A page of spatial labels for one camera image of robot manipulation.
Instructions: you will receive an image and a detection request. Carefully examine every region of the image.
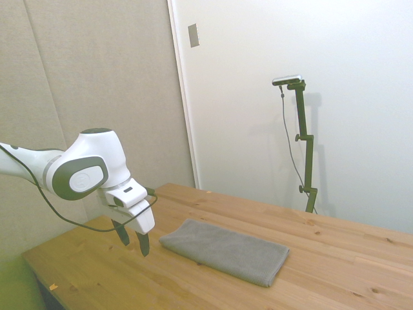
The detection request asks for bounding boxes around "grey wall plate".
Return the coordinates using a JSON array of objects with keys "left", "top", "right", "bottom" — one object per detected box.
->
[{"left": 187, "top": 23, "right": 201, "bottom": 48}]

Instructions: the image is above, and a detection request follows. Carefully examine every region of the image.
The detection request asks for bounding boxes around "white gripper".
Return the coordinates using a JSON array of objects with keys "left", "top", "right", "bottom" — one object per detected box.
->
[{"left": 107, "top": 198, "right": 156, "bottom": 258}]

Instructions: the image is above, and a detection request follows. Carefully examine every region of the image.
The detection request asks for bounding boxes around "silver exterior camera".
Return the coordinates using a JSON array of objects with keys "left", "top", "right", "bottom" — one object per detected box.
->
[{"left": 272, "top": 74, "right": 305, "bottom": 87}]

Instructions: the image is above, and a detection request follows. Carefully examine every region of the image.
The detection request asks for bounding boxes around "black camera stand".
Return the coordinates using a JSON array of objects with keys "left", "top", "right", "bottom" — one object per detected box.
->
[{"left": 286, "top": 80, "right": 319, "bottom": 214}]

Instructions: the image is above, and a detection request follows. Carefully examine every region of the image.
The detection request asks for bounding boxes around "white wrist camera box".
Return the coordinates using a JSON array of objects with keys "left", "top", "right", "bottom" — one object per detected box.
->
[{"left": 105, "top": 182, "right": 148, "bottom": 209}]

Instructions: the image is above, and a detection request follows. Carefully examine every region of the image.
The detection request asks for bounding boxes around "grey towel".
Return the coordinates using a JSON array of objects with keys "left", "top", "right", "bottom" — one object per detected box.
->
[{"left": 158, "top": 218, "right": 290, "bottom": 288}]

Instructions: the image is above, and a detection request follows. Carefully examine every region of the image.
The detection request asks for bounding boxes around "white door frame trim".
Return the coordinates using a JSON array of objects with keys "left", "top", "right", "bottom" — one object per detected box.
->
[{"left": 166, "top": 0, "right": 201, "bottom": 190}]

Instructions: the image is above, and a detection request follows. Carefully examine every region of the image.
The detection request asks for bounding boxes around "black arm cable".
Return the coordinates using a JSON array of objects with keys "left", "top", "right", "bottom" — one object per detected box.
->
[{"left": 0, "top": 143, "right": 159, "bottom": 233}]

